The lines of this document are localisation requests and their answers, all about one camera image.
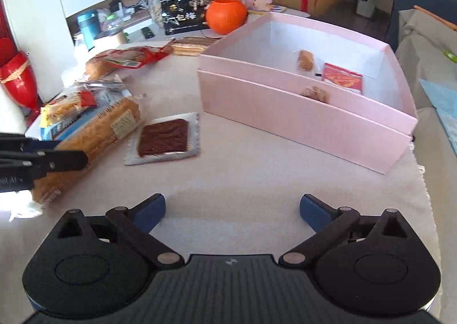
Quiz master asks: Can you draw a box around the pink plush toy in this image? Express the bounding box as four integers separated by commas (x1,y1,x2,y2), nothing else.
244,0,274,11

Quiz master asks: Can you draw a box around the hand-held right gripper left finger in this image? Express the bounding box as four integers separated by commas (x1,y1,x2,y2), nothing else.
57,193,183,269

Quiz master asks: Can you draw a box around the black printed box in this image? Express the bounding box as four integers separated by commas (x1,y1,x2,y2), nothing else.
160,0,221,37

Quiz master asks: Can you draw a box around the light blue paper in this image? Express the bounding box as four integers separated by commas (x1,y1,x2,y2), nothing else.
419,79,457,158

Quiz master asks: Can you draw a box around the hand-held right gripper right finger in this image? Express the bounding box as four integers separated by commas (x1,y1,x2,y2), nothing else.
279,194,409,269

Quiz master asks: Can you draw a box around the bagged bread loaf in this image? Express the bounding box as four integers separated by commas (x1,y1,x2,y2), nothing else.
30,81,142,211

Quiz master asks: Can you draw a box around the red bottle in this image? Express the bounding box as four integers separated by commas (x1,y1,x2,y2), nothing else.
0,50,41,111

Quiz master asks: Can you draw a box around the orange stick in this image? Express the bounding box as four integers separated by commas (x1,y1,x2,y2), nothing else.
413,5,457,31

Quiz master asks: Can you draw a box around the grey covered sofa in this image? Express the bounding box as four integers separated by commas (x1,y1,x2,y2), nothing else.
394,8,457,110

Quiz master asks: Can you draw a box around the red snack bag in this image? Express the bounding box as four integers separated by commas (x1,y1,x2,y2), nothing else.
85,46,173,79

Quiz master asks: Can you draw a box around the pink cardboard box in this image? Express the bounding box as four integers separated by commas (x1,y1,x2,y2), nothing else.
197,70,415,176
198,12,418,125

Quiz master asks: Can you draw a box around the teal tumbler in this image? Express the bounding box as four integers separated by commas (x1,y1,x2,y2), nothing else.
77,10,101,52

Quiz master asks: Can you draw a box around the wafer packet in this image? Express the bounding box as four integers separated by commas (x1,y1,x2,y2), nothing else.
169,37,223,57

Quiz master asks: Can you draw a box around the small red packet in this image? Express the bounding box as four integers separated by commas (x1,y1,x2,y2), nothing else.
322,63,364,95

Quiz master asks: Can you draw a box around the wrapped small pastry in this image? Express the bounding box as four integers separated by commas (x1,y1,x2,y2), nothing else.
296,49,324,77
300,86,331,104

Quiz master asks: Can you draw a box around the dark jerky clear packet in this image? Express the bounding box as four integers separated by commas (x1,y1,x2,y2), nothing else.
124,112,201,167

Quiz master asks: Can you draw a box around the orange pumpkin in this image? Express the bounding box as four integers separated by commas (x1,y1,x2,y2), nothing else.
205,0,249,35

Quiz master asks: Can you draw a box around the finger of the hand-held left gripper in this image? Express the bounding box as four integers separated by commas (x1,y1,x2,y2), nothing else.
0,133,61,152
0,150,88,180

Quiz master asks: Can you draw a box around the beige tablecloth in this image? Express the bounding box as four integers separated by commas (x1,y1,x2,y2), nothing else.
0,45,444,310

